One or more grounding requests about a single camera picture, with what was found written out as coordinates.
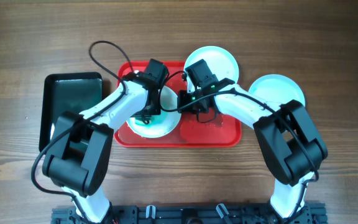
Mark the white plate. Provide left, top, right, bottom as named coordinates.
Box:
left=126, top=86, right=181, bottom=138
left=248, top=74, right=306, bottom=107
left=184, top=46, right=239, bottom=83

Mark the green yellow sponge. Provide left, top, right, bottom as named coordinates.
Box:
left=134, top=116, right=152, bottom=125

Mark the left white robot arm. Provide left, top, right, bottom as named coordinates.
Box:
left=33, top=72, right=167, bottom=223

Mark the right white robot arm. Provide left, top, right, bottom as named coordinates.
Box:
left=177, top=84, right=328, bottom=223

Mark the black water tray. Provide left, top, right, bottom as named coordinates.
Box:
left=39, top=72, right=103, bottom=151

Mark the left black cable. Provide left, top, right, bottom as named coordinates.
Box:
left=30, top=40, right=136, bottom=222

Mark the black cable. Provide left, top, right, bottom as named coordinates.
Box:
left=30, top=40, right=136, bottom=222
left=158, top=70, right=320, bottom=218

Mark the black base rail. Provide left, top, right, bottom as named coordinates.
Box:
left=50, top=202, right=328, bottom=224

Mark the right black cable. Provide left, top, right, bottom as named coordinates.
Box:
left=158, top=70, right=320, bottom=218

